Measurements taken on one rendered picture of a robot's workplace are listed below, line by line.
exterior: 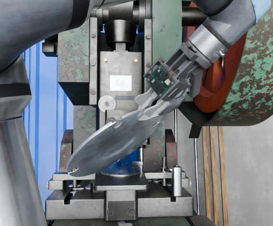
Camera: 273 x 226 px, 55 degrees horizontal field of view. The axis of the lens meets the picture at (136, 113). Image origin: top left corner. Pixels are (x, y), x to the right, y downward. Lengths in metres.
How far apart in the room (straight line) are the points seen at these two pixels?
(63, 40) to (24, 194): 0.63
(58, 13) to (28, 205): 0.20
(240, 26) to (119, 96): 0.46
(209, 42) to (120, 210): 0.52
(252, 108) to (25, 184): 0.68
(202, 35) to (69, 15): 0.37
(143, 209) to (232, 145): 1.57
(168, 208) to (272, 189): 1.75
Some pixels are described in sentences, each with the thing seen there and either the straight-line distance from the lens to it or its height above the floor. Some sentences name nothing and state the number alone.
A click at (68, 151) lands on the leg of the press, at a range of 1.22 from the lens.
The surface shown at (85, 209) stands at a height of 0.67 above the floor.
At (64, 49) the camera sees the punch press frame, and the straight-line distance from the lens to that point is 0.86.
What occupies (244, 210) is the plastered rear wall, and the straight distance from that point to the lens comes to 2.46.
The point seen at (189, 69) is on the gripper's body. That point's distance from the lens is 0.57.
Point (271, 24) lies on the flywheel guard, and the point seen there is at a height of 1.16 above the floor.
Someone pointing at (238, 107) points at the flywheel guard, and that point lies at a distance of 0.82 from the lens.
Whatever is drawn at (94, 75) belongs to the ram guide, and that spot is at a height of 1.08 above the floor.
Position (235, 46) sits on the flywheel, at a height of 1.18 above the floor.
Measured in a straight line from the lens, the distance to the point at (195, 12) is 1.04.
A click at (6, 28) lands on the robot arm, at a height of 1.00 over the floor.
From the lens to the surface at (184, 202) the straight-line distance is 0.86.
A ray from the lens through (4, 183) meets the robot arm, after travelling 0.30.
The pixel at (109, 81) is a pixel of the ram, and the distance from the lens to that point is 0.87.
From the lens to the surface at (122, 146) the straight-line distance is 0.77.
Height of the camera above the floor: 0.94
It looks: 2 degrees up
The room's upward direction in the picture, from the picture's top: straight up
